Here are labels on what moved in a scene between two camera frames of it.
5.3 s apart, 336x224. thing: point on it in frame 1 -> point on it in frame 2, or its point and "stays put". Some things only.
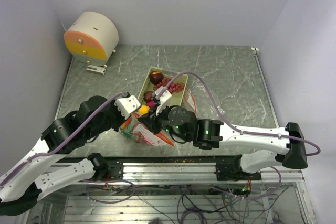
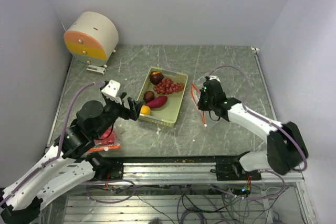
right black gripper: [151, 120] -> [201, 106]
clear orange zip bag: [133, 127] -> [107, 140]
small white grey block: [96, 69] stays put
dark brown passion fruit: [147, 96] stays put
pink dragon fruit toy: [139, 131] -> [108, 136]
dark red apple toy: [155, 77] stays put
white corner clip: [255, 50] stays put
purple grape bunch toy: [175, 87] stays put
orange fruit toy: [144, 109] stays put
